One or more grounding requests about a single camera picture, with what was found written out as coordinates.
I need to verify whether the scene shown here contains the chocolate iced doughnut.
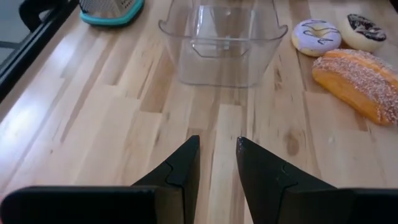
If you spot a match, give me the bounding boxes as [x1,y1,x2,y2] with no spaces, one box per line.
[338,13,387,53]

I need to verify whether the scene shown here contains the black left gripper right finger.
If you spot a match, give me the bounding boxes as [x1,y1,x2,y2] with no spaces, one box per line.
[236,136,398,224]

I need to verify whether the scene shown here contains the clear plastic bin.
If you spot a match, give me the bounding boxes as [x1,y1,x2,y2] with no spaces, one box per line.
[158,0,289,88]

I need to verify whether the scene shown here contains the teal handled box grater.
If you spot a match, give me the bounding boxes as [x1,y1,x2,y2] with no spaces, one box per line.
[79,0,146,27]

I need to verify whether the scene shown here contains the sugar coated long bread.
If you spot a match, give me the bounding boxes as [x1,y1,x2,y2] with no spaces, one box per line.
[312,49,398,127]

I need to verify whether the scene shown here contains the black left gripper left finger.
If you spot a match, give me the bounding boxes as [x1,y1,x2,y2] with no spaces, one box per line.
[0,135,201,224]

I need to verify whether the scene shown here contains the white frosted donut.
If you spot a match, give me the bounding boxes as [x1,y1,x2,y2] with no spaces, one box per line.
[291,19,342,57]

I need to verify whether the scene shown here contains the black aluminium table frame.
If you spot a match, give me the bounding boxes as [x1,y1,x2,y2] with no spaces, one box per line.
[0,0,79,103]

